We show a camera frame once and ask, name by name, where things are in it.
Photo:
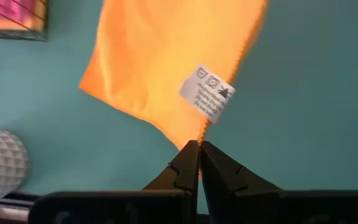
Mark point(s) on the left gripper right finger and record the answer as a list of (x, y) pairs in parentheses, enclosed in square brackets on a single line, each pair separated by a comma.
[(222, 177)]

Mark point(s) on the orange microfiber towel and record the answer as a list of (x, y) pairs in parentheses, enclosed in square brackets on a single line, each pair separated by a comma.
[(37, 21), (141, 62)]

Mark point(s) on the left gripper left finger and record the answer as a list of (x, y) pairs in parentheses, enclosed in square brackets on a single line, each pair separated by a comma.
[(185, 174)]

